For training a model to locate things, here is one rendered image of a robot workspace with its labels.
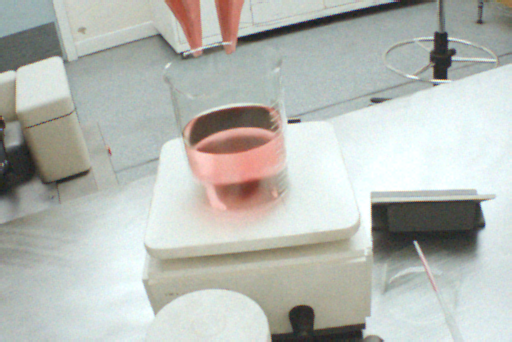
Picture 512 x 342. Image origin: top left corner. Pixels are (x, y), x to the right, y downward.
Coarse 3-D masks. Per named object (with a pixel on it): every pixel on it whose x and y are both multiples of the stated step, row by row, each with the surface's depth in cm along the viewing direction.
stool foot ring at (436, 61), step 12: (480, 48) 185; (384, 60) 181; (432, 60) 179; (444, 60) 176; (456, 60) 178; (468, 60) 177; (480, 60) 175; (492, 60) 174; (396, 72) 173; (420, 72) 172
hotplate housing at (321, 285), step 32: (224, 256) 32; (256, 256) 31; (288, 256) 31; (320, 256) 31; (352, 256) 31; (160, 288) 31; (192, 288) 31; (224, 288) 31; (256, 288) 31; (288, 288) 31; (320, 288) 31; (352, 288) 32; (288, 320) 33; (320, 320) 33; (352, 320) 33
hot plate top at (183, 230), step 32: (320, 128) 39; (160, 160) 38; (320, 160) 35; (160, 192) 35; (320, 192) 32; (352, 192) 32; (160, 224) 32; (192, 224) 32; (224, 224) 31; (256, 224) 31; (288, 224) 30; (320, 224) 30; (352, 224) 30; (160, 256) 30; (192, 256) 30
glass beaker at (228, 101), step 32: (192, 64) 32; (224, 64) 32; (256, 64) 32; (192, 96) 27; (224, 96) 27; (256, 96) 28; (192, 128) 29; (224, 128) 28; (256, 128) 29; (288, 128) 31; (192, 160) 30; (224, 160) 29; (256, 160) 29; (288, 160) 31; (192, 192) 32; (224, 192) 30; (256, 192) 30; (288, 192) 32
